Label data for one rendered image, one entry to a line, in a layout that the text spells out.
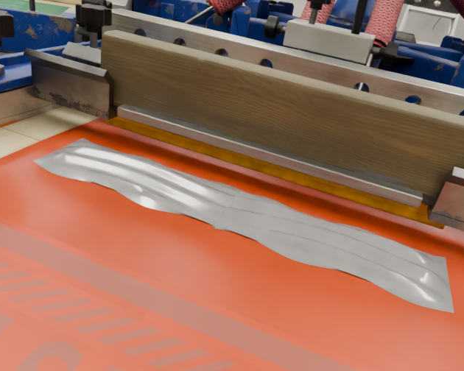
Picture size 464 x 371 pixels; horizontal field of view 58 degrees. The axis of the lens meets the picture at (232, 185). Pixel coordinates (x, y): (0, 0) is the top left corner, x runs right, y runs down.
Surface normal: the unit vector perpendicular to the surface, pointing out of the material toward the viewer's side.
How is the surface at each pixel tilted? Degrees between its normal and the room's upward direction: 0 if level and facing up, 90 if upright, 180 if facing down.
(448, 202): 90
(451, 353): 0
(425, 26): 90
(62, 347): 0
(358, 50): 90
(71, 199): 0
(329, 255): 36
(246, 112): 90
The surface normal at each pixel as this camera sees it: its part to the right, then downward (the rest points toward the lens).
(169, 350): 0.16, -0.87
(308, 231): 0.01, -0.49
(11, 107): 0.92, 0.30
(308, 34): -0.35, 0.40
